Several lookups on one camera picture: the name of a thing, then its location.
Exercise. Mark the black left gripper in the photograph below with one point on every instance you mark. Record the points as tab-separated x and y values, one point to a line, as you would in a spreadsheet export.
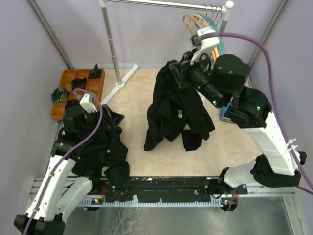
111	119

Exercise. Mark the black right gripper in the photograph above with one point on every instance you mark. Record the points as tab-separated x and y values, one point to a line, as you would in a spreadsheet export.
183	68

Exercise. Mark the black button-up shirt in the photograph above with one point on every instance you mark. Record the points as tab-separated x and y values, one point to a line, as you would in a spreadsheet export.
104	154

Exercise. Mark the black t-shirt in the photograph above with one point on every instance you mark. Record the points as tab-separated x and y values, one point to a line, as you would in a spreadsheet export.
175	112

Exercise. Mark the white clothes rack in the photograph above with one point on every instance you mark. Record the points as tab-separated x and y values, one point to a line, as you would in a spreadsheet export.
121	81

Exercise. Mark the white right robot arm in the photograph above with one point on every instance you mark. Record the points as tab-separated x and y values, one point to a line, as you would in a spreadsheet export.
224	85

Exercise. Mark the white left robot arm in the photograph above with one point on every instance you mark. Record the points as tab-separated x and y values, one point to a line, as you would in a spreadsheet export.
60	191

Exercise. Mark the green hanger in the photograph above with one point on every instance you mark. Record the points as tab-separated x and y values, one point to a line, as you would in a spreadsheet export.
213	25

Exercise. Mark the orange hanger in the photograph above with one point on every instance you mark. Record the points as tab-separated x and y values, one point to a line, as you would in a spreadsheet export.
192	26

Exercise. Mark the yellow hanger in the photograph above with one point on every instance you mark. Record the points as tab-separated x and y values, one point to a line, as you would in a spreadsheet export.
215	53

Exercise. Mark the rolled black tie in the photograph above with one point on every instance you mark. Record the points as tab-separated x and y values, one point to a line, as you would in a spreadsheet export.
70	103

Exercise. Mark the dark green pointed cloth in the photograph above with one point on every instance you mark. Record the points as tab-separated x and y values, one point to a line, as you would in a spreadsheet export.
95	73

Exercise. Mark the dark orange patterned cloth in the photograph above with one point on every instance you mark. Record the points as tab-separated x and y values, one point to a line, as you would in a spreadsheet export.
79	83

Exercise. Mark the wooden compartment tray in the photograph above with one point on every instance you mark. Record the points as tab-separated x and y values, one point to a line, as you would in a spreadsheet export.
93	85

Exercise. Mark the green floral folded cloth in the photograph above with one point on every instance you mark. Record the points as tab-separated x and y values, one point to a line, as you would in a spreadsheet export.
60	94

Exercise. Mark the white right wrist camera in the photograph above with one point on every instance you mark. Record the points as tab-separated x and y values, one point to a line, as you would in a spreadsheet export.
204	40

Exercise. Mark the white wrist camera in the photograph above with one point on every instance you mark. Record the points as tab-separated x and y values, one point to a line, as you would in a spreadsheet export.
204	40
86	102

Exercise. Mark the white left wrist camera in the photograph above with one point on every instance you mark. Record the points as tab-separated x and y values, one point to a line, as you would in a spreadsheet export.
86	102

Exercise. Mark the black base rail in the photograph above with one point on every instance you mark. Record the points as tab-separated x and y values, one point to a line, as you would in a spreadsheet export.
165	189

